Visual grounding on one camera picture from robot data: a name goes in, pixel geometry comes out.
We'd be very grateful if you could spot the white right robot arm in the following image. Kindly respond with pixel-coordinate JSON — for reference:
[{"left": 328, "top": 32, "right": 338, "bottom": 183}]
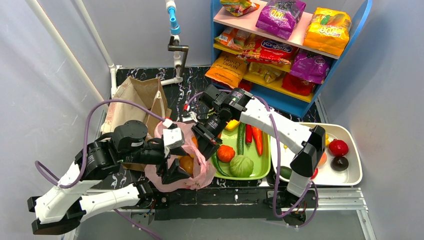
[{"left": 192, "top": 85, "right": 326, "bottom": 198}]

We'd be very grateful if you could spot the purple snack bag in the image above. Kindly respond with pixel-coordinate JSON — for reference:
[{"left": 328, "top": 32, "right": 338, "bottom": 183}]
[
  {"left": 289, "top": 49, "right": 333, "bottom": 84},
  {"left": 255, "top": 0, "right": 306, "bottom": 40}
]

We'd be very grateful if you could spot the red chili pepper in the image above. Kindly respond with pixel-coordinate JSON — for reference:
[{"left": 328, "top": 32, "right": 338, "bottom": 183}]
[{"left": 245, "top": 124, "right": 253, "bottom": 146}]

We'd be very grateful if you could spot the aluminium base frame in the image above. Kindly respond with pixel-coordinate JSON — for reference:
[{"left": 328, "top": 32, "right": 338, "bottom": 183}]
[{"left": 61, "top": 187, "right": 377, "bottom": 240}]

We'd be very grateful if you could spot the green avocado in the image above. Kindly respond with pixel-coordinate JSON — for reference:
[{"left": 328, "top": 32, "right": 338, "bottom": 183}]
[{"left": 279, "top": 166, "right": 292, "bottom": 180}]

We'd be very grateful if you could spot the purple snack bag lower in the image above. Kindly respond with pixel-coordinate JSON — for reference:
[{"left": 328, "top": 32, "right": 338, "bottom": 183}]
[{"left": 289, "top": 49, "right": 333, "bottom": 84}]

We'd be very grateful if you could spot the white pipe camera stand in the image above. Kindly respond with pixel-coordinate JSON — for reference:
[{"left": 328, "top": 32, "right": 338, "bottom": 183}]
[{"left": 161, "top": 0, "right": 189, "bottom": 86}]

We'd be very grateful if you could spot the purple snack bag top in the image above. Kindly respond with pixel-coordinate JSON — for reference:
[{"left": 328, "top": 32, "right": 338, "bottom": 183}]
[{"left": 255, "top": 0, "right": 306, "bottom": 40}]

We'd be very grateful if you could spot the dark purple fruit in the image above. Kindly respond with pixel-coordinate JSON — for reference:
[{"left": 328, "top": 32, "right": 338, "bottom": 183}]
[{"left": 330, "top": 156, "right": 349, "bottom": 172}]

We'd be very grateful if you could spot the yellow banana bunch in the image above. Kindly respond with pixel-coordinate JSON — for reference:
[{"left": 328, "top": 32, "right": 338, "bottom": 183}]
[{"left": 325, "top": 133, "right": 331, "bottom": 147}]

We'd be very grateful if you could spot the brown paper bag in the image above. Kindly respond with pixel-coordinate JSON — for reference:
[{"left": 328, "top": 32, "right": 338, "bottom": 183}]
[{"left": 100, "top": 76, "right": 172, "bottom": 172}]

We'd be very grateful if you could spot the dark green chili pepper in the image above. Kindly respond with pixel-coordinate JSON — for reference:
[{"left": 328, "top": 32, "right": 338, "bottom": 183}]
[{"left": 211, "top": 153, "right": 229, "bottom": 177}]

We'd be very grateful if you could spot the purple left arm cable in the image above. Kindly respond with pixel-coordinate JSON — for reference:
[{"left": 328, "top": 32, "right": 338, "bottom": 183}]
[{"left": 34, "top": 99, "right": 167, "bottom": 240}]

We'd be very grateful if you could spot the red apple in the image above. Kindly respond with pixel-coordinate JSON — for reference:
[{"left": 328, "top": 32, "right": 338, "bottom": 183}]
[{"left": 311, "top": 167, "right": 319, "bottom": 180}]

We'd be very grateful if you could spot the red snack bag lower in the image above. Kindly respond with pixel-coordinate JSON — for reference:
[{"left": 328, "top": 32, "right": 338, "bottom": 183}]
[{"left": 281, "top": 73, "right": 316, "bottom": 96}]

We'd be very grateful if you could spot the blue wooden shelf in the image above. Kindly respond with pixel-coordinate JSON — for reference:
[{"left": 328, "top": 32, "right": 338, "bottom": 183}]
[{"left": 209, "top": 0, "right": 374, "bottom": 116}]

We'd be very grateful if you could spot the orange striped snack bag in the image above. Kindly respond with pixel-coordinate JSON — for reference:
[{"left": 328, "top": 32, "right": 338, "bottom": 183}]
[{"left": 214, "top": 26, "right": 251, "bottom": 51}]

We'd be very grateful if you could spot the pink plastic grocery bag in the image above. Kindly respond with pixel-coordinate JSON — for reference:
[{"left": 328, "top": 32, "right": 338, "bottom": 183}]
[{"left": 144, "top": 121, "right": 217, "bottom": 193}]

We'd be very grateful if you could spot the red candy bag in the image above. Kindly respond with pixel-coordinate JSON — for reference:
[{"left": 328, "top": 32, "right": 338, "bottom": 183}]
[{"left": 237, "top": 35, "right": 299, "bottom": 66}]

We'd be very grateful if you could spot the red pomegranate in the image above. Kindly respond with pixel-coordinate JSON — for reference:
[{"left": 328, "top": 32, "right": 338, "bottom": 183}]
[{"left": 328, "top": 139, "right": 349, "bottom": 157}]

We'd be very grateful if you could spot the yellow snack bag top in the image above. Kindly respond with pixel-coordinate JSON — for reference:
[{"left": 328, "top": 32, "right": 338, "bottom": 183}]
[{"left": 303, "top": 7, "right": 352, "bottom": 57}]

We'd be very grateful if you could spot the colourful snack bag top left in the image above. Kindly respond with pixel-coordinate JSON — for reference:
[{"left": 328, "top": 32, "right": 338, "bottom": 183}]
[{"left": 220, "top": 0, "right": 260, "bottom": 17}]

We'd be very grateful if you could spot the white plastic tray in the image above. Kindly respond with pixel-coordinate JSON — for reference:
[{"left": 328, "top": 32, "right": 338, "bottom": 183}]
[{"left": 269, "top": 122, "right": 363, "bottom": 186}]

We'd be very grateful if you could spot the green plastic tray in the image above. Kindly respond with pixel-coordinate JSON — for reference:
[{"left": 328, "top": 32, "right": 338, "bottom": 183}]
[{"left": 215, "top": 127, "right": 271, "bottom": 181}]

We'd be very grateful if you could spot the green cucumber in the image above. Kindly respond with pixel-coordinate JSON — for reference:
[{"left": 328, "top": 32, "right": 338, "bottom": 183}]
[{"left": 236, "top": 122, "right": 246, "bottom": 155}]

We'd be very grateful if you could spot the orange carrot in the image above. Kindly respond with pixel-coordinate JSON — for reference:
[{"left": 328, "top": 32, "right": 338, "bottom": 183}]
[{"left": 252, "top": 127, "right": 264, "bottom": 156}]

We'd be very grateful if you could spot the orange honey dijon bag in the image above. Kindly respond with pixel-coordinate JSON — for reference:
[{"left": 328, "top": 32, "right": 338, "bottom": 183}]
[{"left": 205, "top": 51, "right": 248, "bottom": 89}]

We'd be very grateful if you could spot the green cabbage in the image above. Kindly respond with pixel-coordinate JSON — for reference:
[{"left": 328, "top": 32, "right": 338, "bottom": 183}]
[{"left": 229, "top": 155, "right": 254, "bottom": 178}]

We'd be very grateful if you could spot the yellow bell pepper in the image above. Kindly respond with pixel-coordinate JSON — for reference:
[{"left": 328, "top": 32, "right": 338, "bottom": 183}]
[{"left": 225, "top": 119, "right": 240, "bottom": 132}]

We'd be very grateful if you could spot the orange yellow mango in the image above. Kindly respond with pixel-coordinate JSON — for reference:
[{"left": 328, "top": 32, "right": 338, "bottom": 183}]
[{"left": 191, "top": 136, "right": 198, "bottom": 148}]

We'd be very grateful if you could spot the gold snack bag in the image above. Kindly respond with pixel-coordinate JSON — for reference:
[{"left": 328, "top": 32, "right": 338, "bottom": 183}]
[{"left": 248, "top": 62, "right": 283, "bottom": 84}]

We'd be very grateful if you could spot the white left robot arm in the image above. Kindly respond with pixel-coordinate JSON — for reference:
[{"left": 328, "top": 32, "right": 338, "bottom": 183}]
[{"left": 27, "top": 120, "right": 189, "bottom": 235}]

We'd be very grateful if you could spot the brown potato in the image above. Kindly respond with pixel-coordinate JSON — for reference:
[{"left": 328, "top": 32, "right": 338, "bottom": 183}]
[{"left": 179, "top": 155, "right": 194, "bottom": 176}]

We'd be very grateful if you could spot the peach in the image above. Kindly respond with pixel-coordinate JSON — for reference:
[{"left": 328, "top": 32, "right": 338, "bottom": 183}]
[{"left": 318, "top": 152, "right": 328, "bottom": 167}]

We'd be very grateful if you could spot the white diagonal pipe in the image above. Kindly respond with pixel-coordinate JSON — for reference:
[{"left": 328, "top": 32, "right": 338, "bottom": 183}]
[{"left": 25, "top": 0, "right": 105, "bottom": 103}]

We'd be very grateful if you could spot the orange bumpy fruit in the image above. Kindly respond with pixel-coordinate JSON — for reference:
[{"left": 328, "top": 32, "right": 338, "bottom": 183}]
[{"left": 216, "top": 145, "right": 236, "bottom": 163}]

